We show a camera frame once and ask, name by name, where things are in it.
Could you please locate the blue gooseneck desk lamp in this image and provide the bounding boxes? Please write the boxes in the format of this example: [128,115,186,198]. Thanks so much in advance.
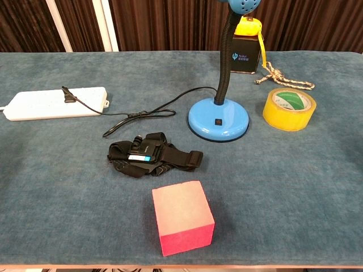
[187,0,262,143]

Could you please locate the pink foam cube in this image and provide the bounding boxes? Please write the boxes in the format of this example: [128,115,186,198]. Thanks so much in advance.
[151,180,216,257]

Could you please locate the black printed box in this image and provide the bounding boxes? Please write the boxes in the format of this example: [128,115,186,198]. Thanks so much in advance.
[228,32,262,76]

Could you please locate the blue velvet table cloth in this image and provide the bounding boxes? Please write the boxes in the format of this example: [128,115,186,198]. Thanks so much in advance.
[0,50,363,267]

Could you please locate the yellow packing tape roll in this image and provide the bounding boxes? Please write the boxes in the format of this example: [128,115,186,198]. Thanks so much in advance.
[262,87,317,132]

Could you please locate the brown pleated curtain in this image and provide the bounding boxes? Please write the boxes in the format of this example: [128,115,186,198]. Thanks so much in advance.
[0,0,363,54]

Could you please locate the yellow tape measure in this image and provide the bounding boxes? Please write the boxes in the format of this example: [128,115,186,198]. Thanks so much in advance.
[234,16,268,69]

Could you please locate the white power strip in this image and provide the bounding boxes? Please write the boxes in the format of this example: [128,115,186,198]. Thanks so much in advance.
[0,86,111,122]

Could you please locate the black camera head strap mount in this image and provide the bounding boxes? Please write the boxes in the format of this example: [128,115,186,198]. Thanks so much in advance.
[107,131,204,179]

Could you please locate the black power cord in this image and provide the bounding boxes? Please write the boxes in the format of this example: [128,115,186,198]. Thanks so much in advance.
[61,86,218,138]

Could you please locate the braided multicolour rope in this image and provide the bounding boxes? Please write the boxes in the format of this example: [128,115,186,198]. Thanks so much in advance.
[254,61,315,91]

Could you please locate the white window frame post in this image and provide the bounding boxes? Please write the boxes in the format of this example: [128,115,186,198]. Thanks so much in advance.
[45,0,120,53]

